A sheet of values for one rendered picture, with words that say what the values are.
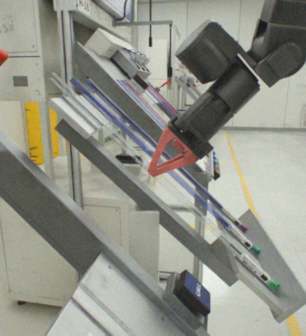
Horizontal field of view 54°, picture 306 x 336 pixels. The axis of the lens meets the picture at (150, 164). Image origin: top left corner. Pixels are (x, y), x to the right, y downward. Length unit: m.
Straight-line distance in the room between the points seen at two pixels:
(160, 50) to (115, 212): 3.71
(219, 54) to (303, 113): 7.65
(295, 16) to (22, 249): 1.38
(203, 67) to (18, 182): 0.29
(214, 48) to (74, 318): 0.36
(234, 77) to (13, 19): 1.03
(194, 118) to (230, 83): 0.07
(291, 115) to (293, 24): 7.58
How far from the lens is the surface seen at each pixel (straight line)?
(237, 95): 0.45
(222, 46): 0.44
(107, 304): 0.37
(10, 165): 0.42
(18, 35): 1.32
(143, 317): 0.40
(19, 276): 1.63
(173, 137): 0.44
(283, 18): 0.44
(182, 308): 0.43
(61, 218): 0.41
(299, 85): 8.01
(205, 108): 0.45
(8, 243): 1.57
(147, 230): 0.61
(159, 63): 4.72
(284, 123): 8.00
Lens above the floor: 1.06
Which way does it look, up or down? 15 degrees down
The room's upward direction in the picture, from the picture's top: straight up
